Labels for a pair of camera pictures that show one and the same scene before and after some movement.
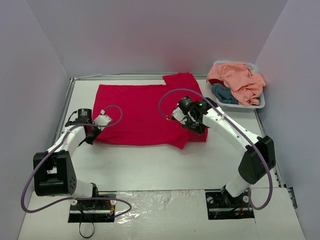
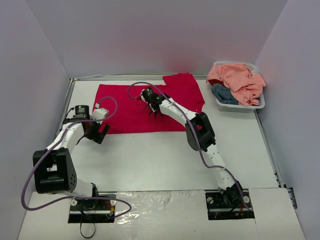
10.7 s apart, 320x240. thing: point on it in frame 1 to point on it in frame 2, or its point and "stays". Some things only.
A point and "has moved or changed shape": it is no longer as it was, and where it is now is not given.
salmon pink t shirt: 246,87 stays
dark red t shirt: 216,81 stays
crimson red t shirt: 140,113 has moved or changed shape
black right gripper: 193,126 to 154,107
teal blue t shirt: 223,94 stays
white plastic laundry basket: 229,107 stays
